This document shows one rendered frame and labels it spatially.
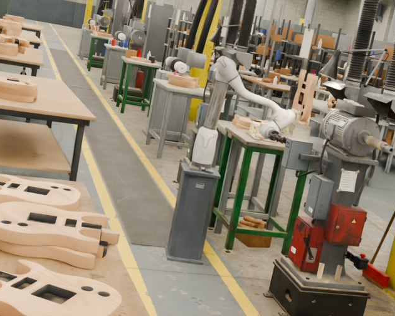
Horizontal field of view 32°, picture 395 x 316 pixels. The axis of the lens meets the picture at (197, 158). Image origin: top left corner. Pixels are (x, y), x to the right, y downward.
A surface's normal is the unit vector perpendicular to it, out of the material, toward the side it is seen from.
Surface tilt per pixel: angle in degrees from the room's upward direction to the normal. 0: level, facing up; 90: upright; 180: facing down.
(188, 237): 90
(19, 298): 0
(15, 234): 90
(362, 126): 82
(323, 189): 90
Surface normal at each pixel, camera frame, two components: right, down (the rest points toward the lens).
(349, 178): 0.25, 0.23
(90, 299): 0.18, -0.96
